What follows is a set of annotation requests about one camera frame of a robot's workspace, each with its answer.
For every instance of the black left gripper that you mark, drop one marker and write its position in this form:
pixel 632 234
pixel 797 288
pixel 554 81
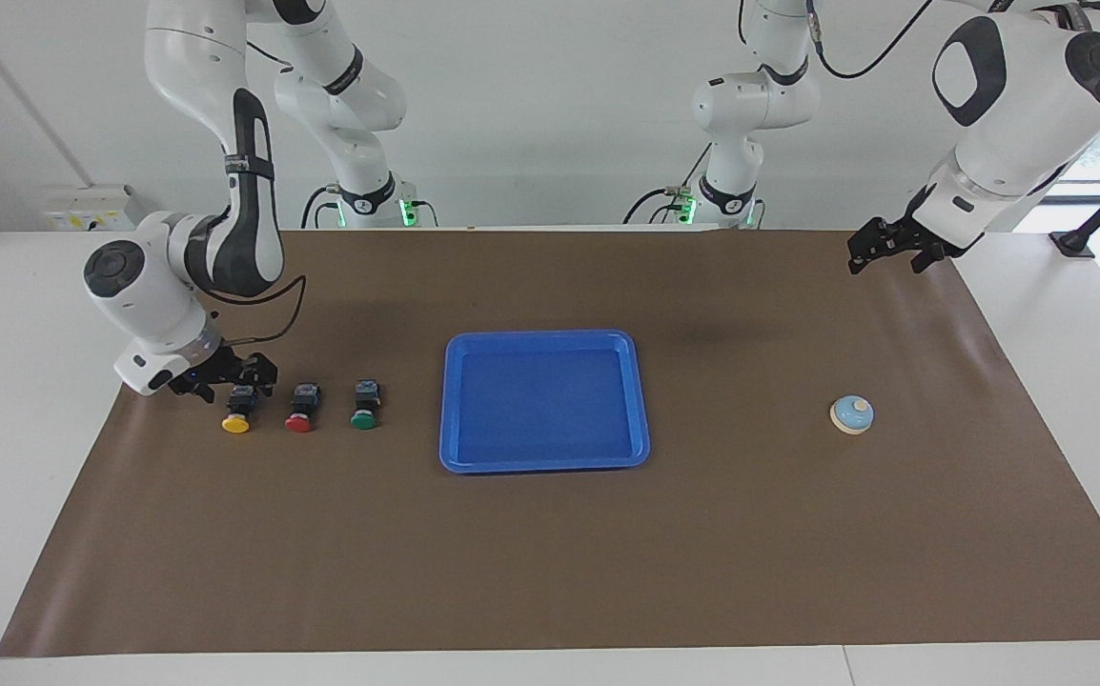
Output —
pixel 922 238

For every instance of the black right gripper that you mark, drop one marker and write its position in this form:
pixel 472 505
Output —
pixel 226 367

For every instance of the yellow push button switch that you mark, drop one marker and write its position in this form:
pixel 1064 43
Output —
pixel 239 412

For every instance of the red push button switch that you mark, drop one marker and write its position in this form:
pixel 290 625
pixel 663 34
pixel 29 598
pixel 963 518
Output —
pixel 302 408

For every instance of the green push button switch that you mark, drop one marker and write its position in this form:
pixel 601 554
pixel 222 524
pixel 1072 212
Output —
pixel 365 405

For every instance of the light blue service bell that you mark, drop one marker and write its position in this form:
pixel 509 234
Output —
pixel 852 413

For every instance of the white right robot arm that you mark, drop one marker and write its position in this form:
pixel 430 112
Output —
pixel 226 191

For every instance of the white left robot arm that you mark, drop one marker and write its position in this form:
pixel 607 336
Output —
pixel 1008 95

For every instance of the blue plastic tray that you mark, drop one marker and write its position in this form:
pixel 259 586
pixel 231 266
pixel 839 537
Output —
pixel 545 405

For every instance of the brown table mat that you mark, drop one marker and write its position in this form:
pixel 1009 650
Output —
pixel 550 553

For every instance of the white wall outlet box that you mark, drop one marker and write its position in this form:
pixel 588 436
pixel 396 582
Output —
pixel 92 210

